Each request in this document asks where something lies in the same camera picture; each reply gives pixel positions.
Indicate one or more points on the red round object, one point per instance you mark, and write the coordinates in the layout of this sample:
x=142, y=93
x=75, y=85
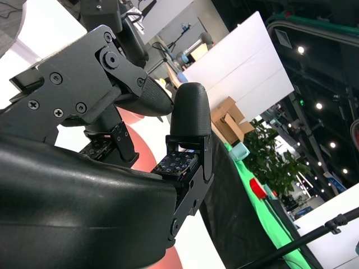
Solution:
x=256, y=187

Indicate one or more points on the pink plastic bowl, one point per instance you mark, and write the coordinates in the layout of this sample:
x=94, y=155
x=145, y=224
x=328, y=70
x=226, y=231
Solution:
x=143, y=151

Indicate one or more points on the light wooden panel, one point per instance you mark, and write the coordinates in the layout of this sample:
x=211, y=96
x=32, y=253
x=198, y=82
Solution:
x=174, y=75

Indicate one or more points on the green leafy plant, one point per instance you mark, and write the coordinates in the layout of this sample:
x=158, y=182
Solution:
x=269, y=157

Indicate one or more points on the white partition panel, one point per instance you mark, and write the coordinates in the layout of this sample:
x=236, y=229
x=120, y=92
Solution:
x=165, y=14

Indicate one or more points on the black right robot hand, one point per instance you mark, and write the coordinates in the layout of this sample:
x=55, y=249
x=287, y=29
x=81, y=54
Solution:
x=70, y=201

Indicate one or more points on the brown cardboard box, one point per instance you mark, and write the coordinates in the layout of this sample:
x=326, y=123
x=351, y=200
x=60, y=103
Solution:
x=232, y=131
x=227, y=105

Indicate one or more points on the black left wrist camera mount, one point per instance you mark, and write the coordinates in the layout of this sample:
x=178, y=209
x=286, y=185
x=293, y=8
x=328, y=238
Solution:
x=101, y=19

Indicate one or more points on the small teal box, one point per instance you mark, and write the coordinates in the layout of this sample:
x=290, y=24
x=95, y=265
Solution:
x=240, y=152

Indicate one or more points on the black boom pole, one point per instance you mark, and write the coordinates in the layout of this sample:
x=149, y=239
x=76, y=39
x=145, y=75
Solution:
x=308, y=238

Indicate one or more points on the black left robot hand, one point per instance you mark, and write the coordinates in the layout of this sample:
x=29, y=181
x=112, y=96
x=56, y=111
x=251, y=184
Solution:
x=134, y=45

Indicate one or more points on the grey background robot arm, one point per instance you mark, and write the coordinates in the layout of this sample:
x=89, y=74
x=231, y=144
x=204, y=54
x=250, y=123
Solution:
x=196, y=45

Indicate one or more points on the large white foam board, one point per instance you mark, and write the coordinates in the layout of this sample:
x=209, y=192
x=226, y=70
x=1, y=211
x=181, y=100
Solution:
x=246, y=61

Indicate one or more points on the green cloth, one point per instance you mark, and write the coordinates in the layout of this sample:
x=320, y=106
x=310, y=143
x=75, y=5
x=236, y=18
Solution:
x=261, y=221

